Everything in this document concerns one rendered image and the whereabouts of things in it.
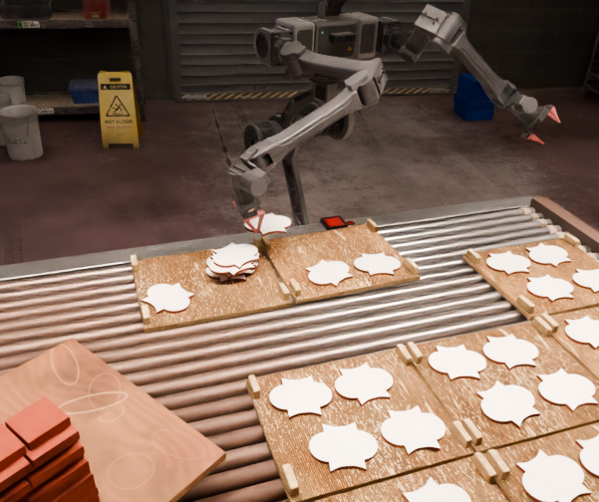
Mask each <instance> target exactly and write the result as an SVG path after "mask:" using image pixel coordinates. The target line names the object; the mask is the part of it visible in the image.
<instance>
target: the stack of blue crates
mask: <svg viewBox="0 0 599 502"><path fill-rule="evenodd" d="M453 102H454V106H453V112H454V113H456V114H457V115H458V116H459V117H461V118H462V119H463V120H464V121H492V118H493V113H494V103H492V102H491V99H490V98H489V97H488V96H487V95H486V92H485V91H484V90H483V87H482V85H481V84H480V82H479V81H478V80H477V79H476V77H475V76H474V75H473V74H459V76H458V84H457V89H456V93H455V94H454V99H453Z"/></svg>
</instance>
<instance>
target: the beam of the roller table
mask: <svg viewBox="0 0 599 502"><path fill-rule="evenodd" d="M531 198H532V197H531V196H529V195H521V196H514V197H506V198H499V199H491V200H485V201H478V202H470V203H463V204H455V205H448V206H440V207H433V208H426V209H418V210H411V211H403V212H396V213H388V214H381V215H374V216H366V217H359V218H351V219H344V220H345V222H347V221H354V222H355V224H354V225H348V227H351V226H357V225H363V224H367V220H368V219H372V220H373V221H374V222H376V223H377V224H378V225H379V229H380V228H387V227H394V226H401V225H409V224H416V223H423V222H430V221H437V220H444V219H451V218H458V217H465V216H472V215H478V214H485V213H492V212H499V211H506V210H513V209H518V208H521V207H529V206H530V202H531ZM285 230H286V234H285V233H273V234H268V235H265V236H266V237H267V239H268V240H270V239H276V238H282V237H289V236H295V235H301V234H307V233H314V232H320V231H326V228H325V227H324V226H323V224H322V223H314V224H307V225H299V226H292V227H289V228H288V229H285ZM261 236H262V235H261V233H253V232H247V233H240V234H232V235H225V236H218V237H210V238H203V239H195V240H188V241H180V242H173V243H166V244H158V245H152V246H144V247H137V248H129V249H122V250H115V251H107V252H100V253H92V254H85V255H77V256H70V257H63V258H55V259H48V260H40V261H33V262H25V263H18V264H11V265H3V266H0V283H2V282H9V281H16V280H23V279H30V278H37V277H44V276H51V275H58V274H65V273H72V272H79V271H86V270H93V269H100V268H107V267H114V266H121V265H128V264H131V256H132V255H136V256H137V259H138V260H141V259H147V258H154V257H161V256H168V255H175V254H181V253H188V252H195V251H202V250H209V249H216V248H223V247H226V246H228V245H229V244H230V243H231V242H233V243H234V244H236V245H238V244H250V243H253V238H257V237H258V239H259V241H261Z"/></svg>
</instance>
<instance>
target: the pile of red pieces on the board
mask: <svg viewBox="0 0 599 502"><path fill-rule="evenodd" d="M5 424H6V426H5V425H4V424H3V423H2V422H0V502H100V499H99V495H98V494H99V491H98V487H97V486H96V484H95V479H94V474H93V473H92V472H91V470H90V465H89V460H88V459H86V458H85V457H84V454H85V449H84V446H83V445H82V444H81V443H80V442H79V441H78V439H80V433H79V430H78V429H77V428H76V427H75V426H73V425H72V424H71V420H70V416H69V415H68V414H66V413H65V412H64V411H63V410H62V409H60V408H59V407H57V406H56V405H55V404H53V403H52V402H51V401H50V400H49V399H47V398H46V397H45V396H44V397H42V398H40V399H39V400H37V401H36V402H34V403H32V404H31V405H29V406H27V407H26V408H24V409H23V410H21V411H19V412H18V413H16V414H14V415H13V416H11V417H9V418H8V419H6V420H5Z"/></svg>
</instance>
